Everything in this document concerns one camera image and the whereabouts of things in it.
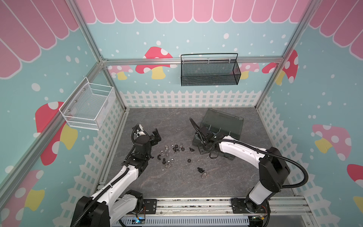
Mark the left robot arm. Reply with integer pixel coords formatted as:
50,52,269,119
71,124,162,227

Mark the white wire mesh basket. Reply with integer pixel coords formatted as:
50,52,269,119
59,78,116,131

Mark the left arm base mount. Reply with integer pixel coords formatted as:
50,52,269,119
128,199,157,216

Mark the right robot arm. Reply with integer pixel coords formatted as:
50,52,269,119
189,118,309,213

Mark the green compartment organizer box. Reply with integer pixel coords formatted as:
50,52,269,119
192,109,244,160

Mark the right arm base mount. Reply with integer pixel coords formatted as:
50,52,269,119
231,198,268,214

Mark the aluminium rail frame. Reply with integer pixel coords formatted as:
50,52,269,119
112,196,318,227

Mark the black wire mesh basket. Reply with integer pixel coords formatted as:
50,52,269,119
180,53,242,87

